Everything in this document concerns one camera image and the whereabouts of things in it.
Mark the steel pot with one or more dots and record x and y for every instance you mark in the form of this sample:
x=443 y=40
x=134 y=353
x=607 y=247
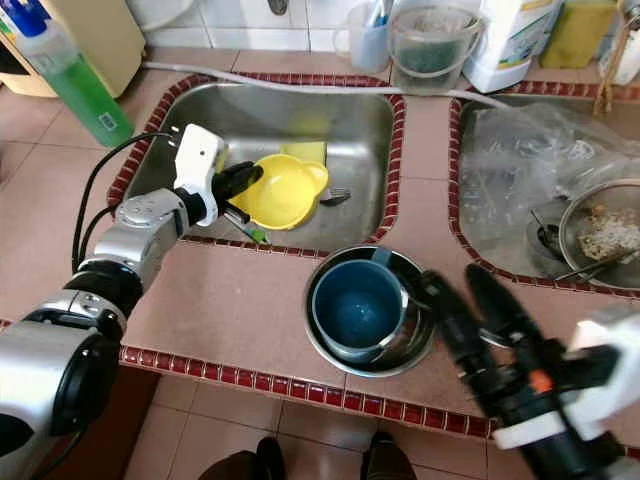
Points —
x=605 y=235

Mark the steel drain strainer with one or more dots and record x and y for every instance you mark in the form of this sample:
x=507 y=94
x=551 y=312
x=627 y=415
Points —
x=550 y=238

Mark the clear tub with green scourer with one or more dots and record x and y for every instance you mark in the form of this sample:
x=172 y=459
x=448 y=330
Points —
x=438 y=50

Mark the clear plastic bag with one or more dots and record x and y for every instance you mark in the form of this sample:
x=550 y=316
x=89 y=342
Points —
x=530 y=150

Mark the green tipped utensil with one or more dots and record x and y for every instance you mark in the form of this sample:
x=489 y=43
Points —
x=257 y=235

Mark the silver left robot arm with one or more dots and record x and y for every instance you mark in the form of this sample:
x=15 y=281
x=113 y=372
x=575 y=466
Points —
x=70 y=370

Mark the green dish soap bottle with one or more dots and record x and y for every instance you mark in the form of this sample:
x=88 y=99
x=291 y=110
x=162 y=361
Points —
x=95 y=95

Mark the steel sink basin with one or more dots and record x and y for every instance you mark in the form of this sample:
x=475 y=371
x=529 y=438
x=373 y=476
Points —
x=475 y=245
x=350 y=140

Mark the steel wall pipe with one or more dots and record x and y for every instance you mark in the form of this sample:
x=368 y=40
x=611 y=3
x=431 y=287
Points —
x=277 y=6

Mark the dark robot right foot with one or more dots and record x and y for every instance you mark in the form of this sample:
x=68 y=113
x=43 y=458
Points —
x=390 y=460

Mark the steel fork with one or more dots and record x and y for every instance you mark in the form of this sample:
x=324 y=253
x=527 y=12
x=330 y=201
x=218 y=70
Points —
x=335 y=197

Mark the yellow plastic bowl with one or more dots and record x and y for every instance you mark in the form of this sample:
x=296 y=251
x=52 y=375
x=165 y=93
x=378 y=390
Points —
x=285 y=195

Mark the blue plastic cup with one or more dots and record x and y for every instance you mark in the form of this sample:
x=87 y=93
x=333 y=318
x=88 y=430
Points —
x=360 y=305

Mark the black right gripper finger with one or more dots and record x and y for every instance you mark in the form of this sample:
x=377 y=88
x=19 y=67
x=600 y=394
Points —
x=505 y=310
x=452 y=320

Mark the cream water dispenser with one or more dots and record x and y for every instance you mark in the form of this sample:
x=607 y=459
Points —
x=110 y=40

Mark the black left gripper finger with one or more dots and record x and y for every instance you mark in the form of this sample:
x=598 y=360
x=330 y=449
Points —
x=239 y=215
x=240 y=180

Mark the white detergent bottle yellow cap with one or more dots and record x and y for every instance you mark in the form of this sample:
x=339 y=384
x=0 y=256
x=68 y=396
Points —
x=515 y=45

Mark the dark robot foot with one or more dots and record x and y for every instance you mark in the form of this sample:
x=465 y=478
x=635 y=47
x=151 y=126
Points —
x=240 y=462
x=390 y=460

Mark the blue toothbrush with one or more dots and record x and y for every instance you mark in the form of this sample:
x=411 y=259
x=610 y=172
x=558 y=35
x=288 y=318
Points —
x=378 y=12

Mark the dark robot left foot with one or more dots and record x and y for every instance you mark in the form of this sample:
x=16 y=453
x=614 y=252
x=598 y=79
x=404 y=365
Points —
x=240 y=462

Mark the thick mustard yellow sponge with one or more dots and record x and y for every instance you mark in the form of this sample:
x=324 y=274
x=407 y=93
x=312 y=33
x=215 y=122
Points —
x=575 y=35

